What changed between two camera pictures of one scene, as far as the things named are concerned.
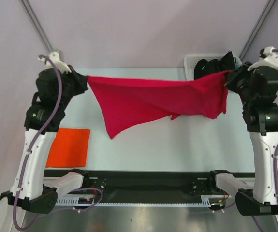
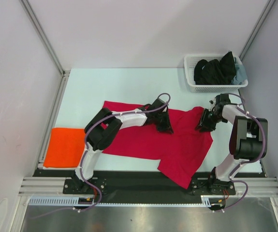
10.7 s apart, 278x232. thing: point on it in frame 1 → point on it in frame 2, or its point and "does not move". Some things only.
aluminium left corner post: (28, 8) does not move
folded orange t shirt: (69, 149) does not move
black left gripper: (80, 80) → (166, 127)
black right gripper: (233, 79) → (207, 118)
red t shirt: (124, 104) → (180, 154)
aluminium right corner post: (259, 23) does not move
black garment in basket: (203, 67) does not move
